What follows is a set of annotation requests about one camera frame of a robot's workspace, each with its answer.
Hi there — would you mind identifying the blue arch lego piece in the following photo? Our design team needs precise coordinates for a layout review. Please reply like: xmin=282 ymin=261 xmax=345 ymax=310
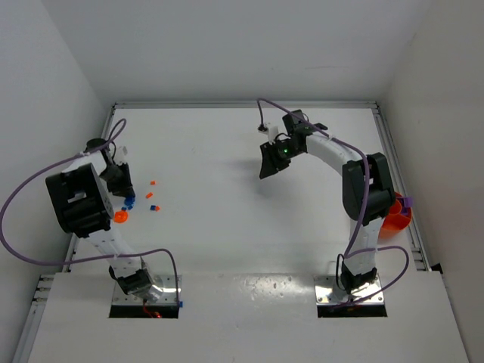
xmin=124 ymin=196 xmax=135 ymax=209

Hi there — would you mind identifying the purple stepped lego brick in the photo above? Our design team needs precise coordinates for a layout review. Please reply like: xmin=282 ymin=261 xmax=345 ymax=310
xmin=397 ymin=196 xmax=413 ymax=209

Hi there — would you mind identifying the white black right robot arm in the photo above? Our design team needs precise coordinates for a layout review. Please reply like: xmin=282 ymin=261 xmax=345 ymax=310
xmin=258 ymin=110 xmax=396 ymax=293

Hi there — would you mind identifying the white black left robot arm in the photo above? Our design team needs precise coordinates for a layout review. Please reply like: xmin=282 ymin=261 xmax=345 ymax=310
xmin=45 ymin=138 xmax=156 ymax=301

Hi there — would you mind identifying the orange round lego piece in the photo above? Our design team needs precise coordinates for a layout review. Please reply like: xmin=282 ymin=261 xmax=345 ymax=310
xmin=113 ymin=209 xmax=129 ymax=224

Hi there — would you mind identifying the orange divided round container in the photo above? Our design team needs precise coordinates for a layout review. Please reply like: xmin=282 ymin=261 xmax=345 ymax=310
xmin=379 ymin=193 xmax=412 ymax=239

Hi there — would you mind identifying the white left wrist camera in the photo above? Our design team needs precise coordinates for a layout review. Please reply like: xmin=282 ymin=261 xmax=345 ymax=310
xmin=112 ymin=146 xmax=127 ymax=165

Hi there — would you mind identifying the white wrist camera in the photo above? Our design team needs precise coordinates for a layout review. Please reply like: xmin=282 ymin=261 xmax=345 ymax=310
xmin=257 ymin=123 xmax=279 ymax=143
xmin=112 ymin=146 xmax=127 ymax=165

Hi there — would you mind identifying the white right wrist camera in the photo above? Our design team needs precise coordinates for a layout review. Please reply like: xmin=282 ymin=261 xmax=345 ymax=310
xmin=257 ymin=123 xmax=279 ymax=143

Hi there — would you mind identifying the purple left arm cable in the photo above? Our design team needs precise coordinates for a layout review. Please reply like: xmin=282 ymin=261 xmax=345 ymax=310
xmin=0 ymin=118 xmax=180 ymax=303

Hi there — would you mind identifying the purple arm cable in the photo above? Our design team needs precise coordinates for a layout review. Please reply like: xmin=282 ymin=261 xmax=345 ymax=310
xmin=0 ymin=118 xmax=180 ymax=303
xmin=256 ymin=98 xmax=411 ymax=307

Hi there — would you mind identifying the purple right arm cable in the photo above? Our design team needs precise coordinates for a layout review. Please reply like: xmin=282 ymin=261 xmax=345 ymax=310
xmin=256 ymin=98 xmax=411 ymax=307

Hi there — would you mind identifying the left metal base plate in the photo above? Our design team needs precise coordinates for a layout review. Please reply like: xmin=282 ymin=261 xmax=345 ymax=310
xmin=111 ymin=275 xmax=182 ymax=307

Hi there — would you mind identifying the metal base plate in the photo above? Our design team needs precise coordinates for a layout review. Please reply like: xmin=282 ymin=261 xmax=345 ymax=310
xmin=111 ymin=275 xmax=182 ymax=307
xmin=314 ymin=275 xmax=385 ymax=306

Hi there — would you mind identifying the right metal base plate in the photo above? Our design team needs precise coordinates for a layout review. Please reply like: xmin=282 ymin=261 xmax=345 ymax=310
xmin=314 ymin=275 xmax=385 ymax=306

